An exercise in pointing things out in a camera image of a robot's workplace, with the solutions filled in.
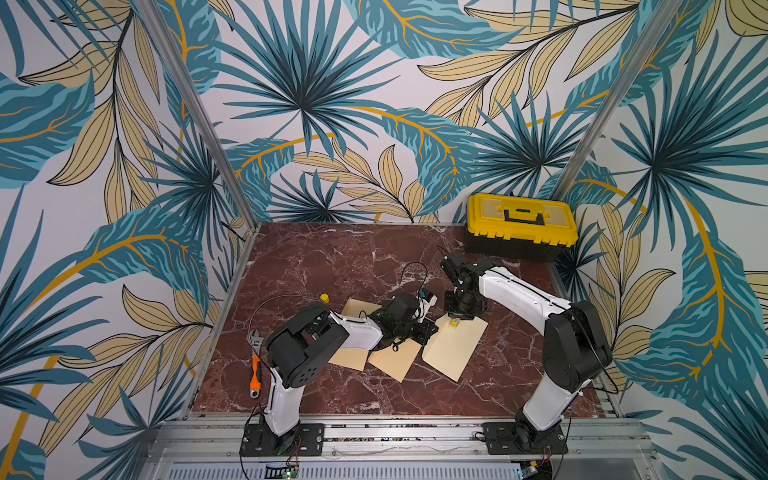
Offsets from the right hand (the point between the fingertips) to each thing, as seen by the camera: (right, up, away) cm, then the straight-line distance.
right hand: (454, 314), depth 89 cm
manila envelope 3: (-1, -10, 0) cm, 10 cm away
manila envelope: (-29, -10, -8) cm, 32 cm away
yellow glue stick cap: (-40, +4, +8) cm, 41 cm away
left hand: (-5, -5, 0) cm, 7 cm away
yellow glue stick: (0, -2, -1) cm, 2 cm away
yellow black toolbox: (+24, +27, +10) cm, 37 cm away
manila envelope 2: (-17, -13, -4) cm, 22 cm away
